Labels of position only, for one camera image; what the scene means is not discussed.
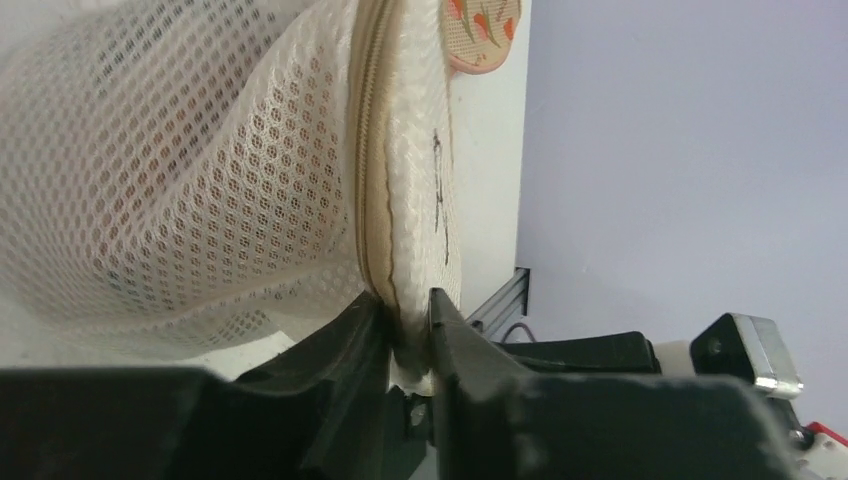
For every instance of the white mesh laundry bag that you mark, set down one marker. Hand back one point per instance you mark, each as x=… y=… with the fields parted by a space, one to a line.
x=179 y=177

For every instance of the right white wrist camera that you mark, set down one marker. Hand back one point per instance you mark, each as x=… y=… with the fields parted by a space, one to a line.
x=752 y=349

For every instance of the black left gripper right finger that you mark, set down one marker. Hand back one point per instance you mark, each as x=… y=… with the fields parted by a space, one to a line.
x=496 y=419

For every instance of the carrot print bra case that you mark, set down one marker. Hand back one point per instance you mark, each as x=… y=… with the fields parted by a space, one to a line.
x=479 y=33

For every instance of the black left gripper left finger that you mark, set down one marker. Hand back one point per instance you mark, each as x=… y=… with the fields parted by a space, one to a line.
x=313 y=412

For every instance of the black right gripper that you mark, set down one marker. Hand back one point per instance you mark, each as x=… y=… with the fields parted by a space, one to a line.
x=625 y=353

